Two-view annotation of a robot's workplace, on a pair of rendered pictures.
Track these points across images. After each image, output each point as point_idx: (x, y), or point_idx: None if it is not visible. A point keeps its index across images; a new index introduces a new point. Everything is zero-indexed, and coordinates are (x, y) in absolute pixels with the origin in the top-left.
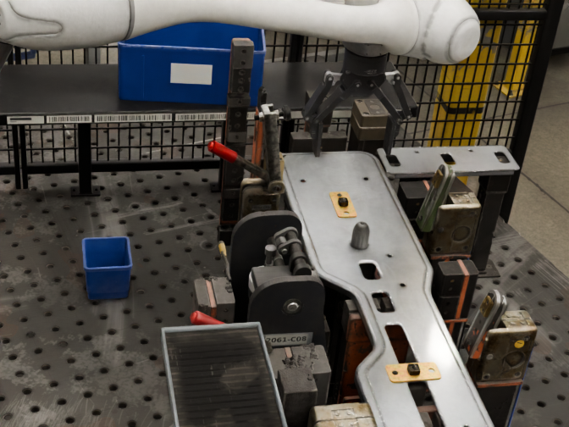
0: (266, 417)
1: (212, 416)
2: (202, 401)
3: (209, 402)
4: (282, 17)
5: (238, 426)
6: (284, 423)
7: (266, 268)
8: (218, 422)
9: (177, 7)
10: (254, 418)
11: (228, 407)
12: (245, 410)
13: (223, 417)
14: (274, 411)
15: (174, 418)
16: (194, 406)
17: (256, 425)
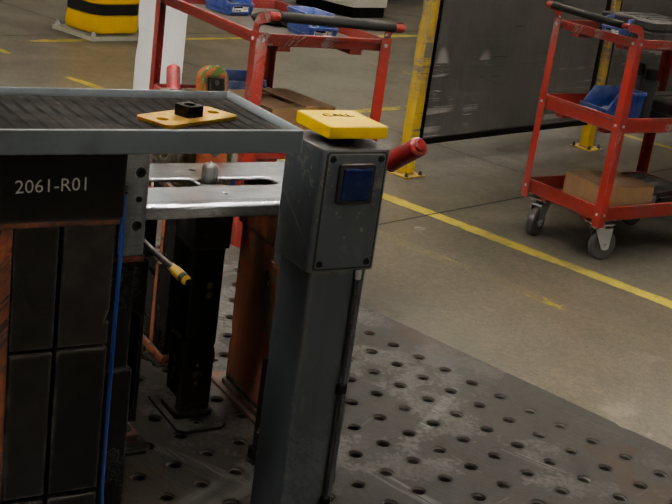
0: (22, 100)
1: (36, 121)
2: (1, 124)
3: (3, 121)
4: None
5: (51, 112)
6: (38, 88)
7: None
8: (48, 120)
9: None
10: (29, 105)
11: (8, 114)
12: (12, 107)
13: (34, 117)
14: (6, 96)
15: (54, 137)
16: (16, 128)
17: (44, 105)
